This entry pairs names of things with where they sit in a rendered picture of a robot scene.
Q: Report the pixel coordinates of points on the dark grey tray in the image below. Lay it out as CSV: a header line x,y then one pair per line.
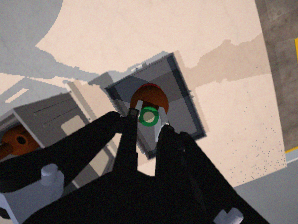
x,y
182,113

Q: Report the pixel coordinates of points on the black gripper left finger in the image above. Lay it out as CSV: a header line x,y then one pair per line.
x,y
33,180

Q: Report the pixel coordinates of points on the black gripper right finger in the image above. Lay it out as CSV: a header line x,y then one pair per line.
x,y
199,176

